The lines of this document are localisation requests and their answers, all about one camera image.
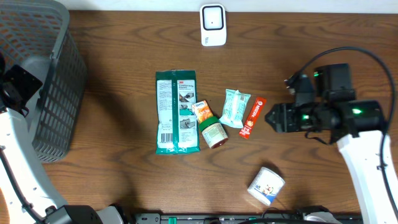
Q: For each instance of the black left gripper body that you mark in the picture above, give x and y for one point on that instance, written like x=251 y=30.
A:
x=25 y=81

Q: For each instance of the green lid white jar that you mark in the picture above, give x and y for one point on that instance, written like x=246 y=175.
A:
x=213 y=132

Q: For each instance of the grey plastic mesh basket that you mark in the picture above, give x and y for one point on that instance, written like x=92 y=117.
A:
x=35 y=35

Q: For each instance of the white blue labelled jar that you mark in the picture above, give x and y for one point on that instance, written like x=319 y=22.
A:
x=266 y=186

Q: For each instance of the red coffee stick sachet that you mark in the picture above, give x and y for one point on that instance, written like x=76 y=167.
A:
x=256 y=109

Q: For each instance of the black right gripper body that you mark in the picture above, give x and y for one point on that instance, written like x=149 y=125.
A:
x=306 y=117

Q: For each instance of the teal white snack packet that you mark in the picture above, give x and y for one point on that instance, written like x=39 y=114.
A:
x=234 y=108

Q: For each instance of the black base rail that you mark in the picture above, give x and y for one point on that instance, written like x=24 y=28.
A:
x=312 y=214

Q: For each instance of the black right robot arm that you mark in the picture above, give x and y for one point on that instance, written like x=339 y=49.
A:
x=330 y=104

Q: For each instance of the small orange carton box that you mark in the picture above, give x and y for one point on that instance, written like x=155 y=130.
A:
x=202 y=111

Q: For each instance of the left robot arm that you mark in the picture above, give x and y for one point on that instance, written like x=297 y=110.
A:
x=26 y=188

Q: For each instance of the white barcode scanner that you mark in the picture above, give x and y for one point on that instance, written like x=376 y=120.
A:
x=213 y=25

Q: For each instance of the white red package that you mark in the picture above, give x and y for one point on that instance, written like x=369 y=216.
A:
x=177 y=132

